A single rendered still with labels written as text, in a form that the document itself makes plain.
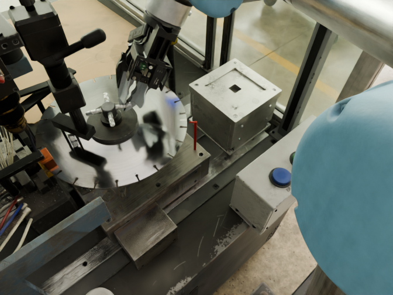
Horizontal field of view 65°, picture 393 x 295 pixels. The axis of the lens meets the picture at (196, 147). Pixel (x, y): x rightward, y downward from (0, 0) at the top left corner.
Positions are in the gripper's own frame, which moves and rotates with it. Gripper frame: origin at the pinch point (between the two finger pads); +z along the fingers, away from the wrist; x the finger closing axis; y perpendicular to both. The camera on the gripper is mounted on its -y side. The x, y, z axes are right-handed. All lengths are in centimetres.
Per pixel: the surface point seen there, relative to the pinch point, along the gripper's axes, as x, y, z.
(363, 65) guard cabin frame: 40, 12, -30
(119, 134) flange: -0.4, 5.5, 4.7
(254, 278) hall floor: 84, 3, 69
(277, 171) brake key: 30.7, 19.0, -3.9
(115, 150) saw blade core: -0.8, 8.2, 6.8
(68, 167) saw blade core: -8.9, 9.9, 11.9
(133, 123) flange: 2.4, 3.2, 2.6
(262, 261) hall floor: 89, -3, 64
